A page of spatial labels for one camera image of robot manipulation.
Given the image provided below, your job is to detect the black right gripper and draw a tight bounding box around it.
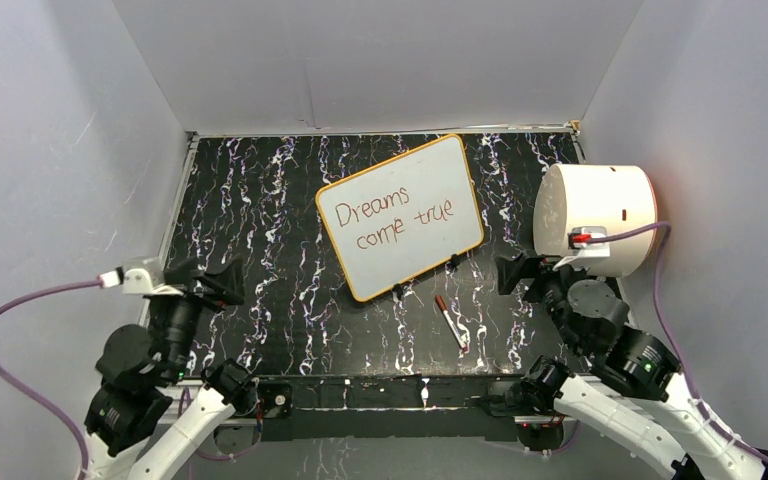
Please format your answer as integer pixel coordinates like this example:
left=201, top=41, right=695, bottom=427
left=493, top=249, right=588, bottom=355

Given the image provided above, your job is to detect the white marker pen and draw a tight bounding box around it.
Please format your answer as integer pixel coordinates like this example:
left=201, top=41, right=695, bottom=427
left=443, top=310, right=469, bottom=352

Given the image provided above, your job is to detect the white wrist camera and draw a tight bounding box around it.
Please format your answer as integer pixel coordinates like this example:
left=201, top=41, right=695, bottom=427
left=122, top=257, right=184, bottom=297
left=552, top=226, right=610, bottom=271

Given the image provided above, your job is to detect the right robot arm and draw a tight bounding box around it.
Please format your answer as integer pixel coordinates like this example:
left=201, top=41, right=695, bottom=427
left=488, top=251, right=768, bottom=479

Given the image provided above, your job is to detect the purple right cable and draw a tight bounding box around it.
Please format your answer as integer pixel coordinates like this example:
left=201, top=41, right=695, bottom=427
left=572, top=221, right=768, bottom=480

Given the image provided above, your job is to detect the yellow framed whiteboard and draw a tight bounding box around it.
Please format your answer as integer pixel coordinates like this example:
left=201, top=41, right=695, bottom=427
left=315, top=134, right=485, bottom=302

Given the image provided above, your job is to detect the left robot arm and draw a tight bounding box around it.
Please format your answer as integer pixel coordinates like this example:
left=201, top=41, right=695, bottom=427
left=77, top=256, right=263, bottom=479

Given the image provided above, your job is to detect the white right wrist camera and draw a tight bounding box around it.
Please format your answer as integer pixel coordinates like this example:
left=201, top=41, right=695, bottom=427
left=552, top=226, right=610, bottom=271

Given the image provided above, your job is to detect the white cylindrical container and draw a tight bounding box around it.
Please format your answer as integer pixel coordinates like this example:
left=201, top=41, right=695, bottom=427
left=532, top=164, right=657, bottom=257

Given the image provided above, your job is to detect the aluminium base frame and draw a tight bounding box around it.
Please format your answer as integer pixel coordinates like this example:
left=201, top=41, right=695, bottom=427
left=76, top=376, right=706, bottom=480

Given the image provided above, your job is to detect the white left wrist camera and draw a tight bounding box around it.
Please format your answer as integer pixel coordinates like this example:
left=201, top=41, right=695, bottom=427
left=122, top=257, right=184, bottom=297

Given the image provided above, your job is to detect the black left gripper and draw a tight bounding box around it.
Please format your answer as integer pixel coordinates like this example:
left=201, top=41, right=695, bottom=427
left=155, top=250, right=245, bottom=380

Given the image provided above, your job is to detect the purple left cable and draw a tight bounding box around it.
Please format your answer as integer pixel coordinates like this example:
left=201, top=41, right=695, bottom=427
left=0, top=268, right=124, bottom=480

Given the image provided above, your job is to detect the red marker cap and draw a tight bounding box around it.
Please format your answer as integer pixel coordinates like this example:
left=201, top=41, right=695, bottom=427
left=434, top=295, right=448, bottom=313

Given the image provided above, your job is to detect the purple cable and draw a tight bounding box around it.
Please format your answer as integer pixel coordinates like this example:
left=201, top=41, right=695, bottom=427
left=0, top=268, right=124, bottom=480
left=572, top=221, right=768, bottom=480

